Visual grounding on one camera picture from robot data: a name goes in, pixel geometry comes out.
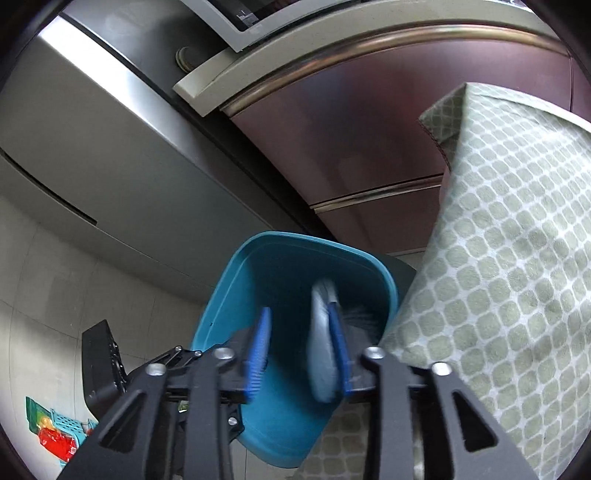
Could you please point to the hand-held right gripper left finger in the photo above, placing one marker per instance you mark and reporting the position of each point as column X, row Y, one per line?
column 258, row 350

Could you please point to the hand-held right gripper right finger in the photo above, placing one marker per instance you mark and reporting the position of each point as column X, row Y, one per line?
column 339, row 350

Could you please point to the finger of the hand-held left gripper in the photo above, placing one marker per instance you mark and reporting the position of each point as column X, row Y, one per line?
column 180, row 356

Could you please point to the pale blue face mask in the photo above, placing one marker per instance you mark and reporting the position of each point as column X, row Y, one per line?
column 321, row 341

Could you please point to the blue plastic trash bin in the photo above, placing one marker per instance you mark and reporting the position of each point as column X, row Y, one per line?
column 277, row 277

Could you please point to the teal plastic basket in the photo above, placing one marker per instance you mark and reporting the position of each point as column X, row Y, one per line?
column 64, row 420

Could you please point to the red packet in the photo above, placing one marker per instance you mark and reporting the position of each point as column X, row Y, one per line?
column 57, row 441

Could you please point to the patterned tablecloth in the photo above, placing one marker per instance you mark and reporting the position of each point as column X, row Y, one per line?
column 498, row 230

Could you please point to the grey refrigerator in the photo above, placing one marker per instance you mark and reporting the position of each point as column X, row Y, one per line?
column 115, row 161

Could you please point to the maroon kitchen cabinet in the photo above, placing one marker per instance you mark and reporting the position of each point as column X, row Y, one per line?
column 346, row 138

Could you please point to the pale kitchen countertop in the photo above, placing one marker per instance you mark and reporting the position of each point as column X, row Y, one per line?
column 217, row 81

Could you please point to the white microwave oven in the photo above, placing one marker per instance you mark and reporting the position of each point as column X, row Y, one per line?
column 244, row 39

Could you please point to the round grey wall fitting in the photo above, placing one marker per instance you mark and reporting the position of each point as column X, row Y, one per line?
column 185, row 57

